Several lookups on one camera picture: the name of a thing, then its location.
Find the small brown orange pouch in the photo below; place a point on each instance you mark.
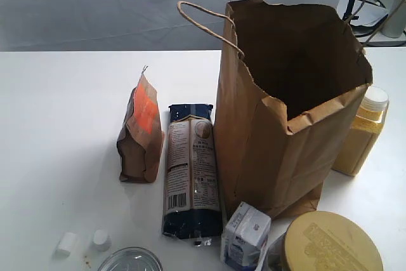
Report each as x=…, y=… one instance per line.
x=141, y=138

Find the large brown paper bag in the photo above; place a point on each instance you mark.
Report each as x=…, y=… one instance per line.
x=291, y=80

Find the dark blue pasta packet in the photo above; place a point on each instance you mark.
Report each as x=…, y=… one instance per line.
x=192, y=209

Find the white blue milk carton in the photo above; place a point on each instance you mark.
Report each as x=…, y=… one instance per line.
x=244, y=238

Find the small white cap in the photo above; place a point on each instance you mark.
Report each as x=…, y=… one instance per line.
x=101, y=240

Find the yellow grain plastic bottle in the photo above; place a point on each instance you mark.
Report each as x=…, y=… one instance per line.
x=365, y=129

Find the jar with gold lid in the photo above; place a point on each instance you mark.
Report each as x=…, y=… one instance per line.
x=322, y=240

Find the small white cylinder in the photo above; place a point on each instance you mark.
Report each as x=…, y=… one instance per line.
x=67, y=244

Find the grey backdrop cloth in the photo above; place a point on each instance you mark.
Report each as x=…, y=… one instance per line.
x=127, y=7

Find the white round base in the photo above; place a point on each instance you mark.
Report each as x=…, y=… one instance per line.
x=369, y=16

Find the white cylinder container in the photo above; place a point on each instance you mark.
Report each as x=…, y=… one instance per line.
x=395, y=24

